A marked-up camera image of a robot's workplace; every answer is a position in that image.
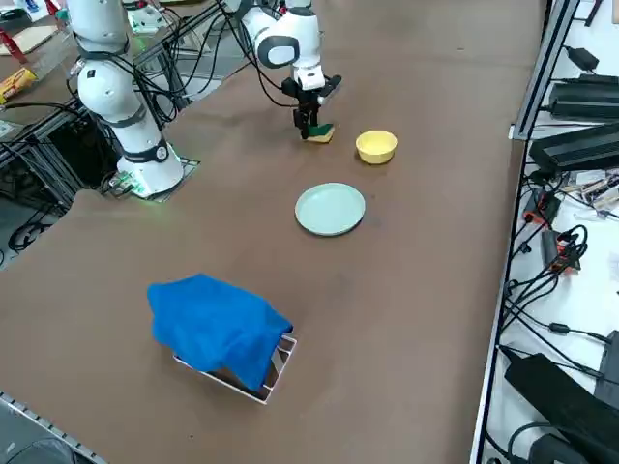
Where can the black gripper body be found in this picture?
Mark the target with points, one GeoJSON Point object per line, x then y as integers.
{"type": "Point", "coordinates": [309, 99]}

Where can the green and yellow sponge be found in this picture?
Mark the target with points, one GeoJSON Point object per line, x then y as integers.
{"type": "Point", "coordinates": [321, 133]}

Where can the small yellow dish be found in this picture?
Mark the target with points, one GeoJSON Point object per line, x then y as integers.
{"type": "Point", "coordinates": [376, 145]}

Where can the pale green plate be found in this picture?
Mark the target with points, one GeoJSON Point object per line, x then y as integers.
{"type": "Point", "coordinates": [330, 209]}

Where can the blue cloth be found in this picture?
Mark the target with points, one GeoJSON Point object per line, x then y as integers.
{"type": "Point", "coordinates": [213, 319]}

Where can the white metal rack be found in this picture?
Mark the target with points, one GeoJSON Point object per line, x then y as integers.
{"type": "Point", "coordinates": [282, 369]}

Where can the black and orange adapter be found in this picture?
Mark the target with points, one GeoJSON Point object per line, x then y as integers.
{"type": "Point", "coordinates": [544, 208]}
{"type": "Point", "coordinates": [561, 251]}

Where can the long black power brick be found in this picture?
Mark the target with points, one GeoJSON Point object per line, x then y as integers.
{"type": "Point", "coordinates": [575, 147]}

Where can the ribbed black power brick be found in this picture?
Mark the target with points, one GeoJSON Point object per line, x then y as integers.
{"type": "Point", "coordinates": [585, 99]}

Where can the small black adapter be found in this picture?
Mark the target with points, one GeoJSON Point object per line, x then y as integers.
{"type": "Point", "coordinates": [582, 58]}

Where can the yellow snack packet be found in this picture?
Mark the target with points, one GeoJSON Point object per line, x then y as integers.
{"type": "Point", "coordinates": [17, 84]}

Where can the large black box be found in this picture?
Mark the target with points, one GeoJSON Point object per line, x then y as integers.
{"type": "Point", "coordinates": [556, 396]}

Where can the aluminium camera post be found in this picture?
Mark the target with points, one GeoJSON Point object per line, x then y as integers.
{"type": "Point", "coordinates": [544, 63]}

